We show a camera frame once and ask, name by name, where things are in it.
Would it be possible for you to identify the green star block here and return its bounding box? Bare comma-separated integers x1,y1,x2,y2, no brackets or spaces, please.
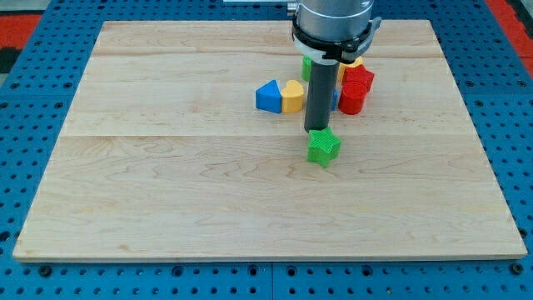
307,127,341,168

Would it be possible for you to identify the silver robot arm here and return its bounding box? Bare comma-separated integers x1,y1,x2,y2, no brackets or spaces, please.
295,0,374,42

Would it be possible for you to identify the red star block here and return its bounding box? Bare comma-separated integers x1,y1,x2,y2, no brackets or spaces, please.
341,64,375,92

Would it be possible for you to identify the blue triangle block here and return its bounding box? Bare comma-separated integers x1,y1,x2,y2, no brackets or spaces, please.
255,80,281,113

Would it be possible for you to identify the yellow heart block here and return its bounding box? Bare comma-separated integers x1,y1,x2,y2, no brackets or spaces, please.
281,80,304,113

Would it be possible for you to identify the blue block behind rod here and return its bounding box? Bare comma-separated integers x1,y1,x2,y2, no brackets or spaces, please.
331,89,339,111

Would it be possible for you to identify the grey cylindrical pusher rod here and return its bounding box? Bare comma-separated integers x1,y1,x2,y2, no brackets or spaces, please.
304,61,339,132

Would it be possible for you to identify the green block behind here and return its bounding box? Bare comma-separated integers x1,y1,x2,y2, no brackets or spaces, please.
301,56,312,82

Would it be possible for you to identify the red cylinder block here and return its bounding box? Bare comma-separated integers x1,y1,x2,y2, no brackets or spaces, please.
338,82,367,115

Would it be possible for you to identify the wooden board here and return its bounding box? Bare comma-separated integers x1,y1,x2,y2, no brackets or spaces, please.
12,20,527,263

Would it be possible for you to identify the yellow block behind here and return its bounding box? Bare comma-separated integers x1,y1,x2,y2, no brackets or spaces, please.
337,57,363,82

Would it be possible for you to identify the black clamp ring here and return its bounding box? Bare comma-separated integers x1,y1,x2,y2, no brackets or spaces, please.
291,16,382,65

